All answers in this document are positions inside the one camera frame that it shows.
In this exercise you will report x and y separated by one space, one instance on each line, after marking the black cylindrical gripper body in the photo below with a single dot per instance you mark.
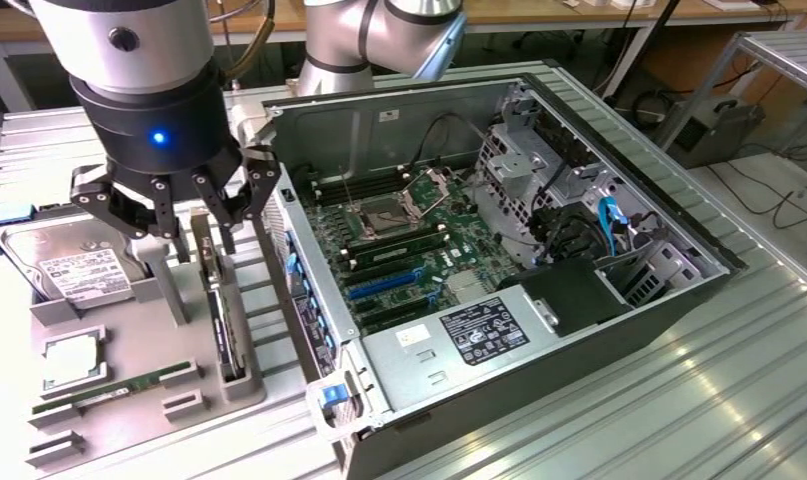
157 130

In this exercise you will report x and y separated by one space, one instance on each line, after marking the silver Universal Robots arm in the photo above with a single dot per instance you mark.
123 30

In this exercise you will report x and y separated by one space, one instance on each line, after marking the thin metal locking lever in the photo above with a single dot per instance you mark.
349 187

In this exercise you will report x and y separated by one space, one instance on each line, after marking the hard disk drive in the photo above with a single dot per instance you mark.
70 265

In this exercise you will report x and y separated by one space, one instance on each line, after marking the black RAM slot bank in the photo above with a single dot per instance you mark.
360 186

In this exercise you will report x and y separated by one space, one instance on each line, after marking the CPU socket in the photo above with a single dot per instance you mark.
384 216

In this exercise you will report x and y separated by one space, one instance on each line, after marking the installed RAM stick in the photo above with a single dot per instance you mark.
393 252

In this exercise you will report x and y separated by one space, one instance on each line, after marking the metal socket cover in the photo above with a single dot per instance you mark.
430 184

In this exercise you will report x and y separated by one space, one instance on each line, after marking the blue expansion slot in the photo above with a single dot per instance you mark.
385 286

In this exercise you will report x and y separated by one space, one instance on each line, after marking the graphics card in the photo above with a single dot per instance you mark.
222 320

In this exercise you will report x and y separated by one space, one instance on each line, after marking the green motherboard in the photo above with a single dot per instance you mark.
437 255

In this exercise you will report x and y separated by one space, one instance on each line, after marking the grey parts rack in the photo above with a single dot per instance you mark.
143 360

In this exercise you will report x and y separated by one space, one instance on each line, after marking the silver CPU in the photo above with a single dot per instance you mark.
75 362

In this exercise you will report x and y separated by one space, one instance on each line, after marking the black expansion slot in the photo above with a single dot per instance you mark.
400 307

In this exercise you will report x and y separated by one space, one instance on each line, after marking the green RAM stick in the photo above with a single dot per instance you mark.
117 389

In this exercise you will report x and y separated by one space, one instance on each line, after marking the silver chipset heatsink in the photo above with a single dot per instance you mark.
469 285

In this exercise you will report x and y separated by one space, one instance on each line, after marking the metal disk bay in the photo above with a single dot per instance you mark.
520 170

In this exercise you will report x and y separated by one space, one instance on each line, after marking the blue case latch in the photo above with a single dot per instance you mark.
333 392

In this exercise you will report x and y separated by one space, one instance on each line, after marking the grey power supply unit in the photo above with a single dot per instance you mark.
437 360

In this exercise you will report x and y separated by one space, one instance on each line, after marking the black fan shroud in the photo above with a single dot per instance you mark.
570 295

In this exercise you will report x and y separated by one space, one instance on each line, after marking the wooden desk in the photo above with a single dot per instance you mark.
544 15

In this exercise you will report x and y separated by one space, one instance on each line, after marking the open black PC case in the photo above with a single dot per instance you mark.
577 360

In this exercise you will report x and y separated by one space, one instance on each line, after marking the grey box on floor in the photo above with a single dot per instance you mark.
720 130

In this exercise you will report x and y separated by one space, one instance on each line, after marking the blue plastic bracket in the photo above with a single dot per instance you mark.
10 215

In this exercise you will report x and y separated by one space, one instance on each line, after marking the aluminium frame shelf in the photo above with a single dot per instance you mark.
777 50

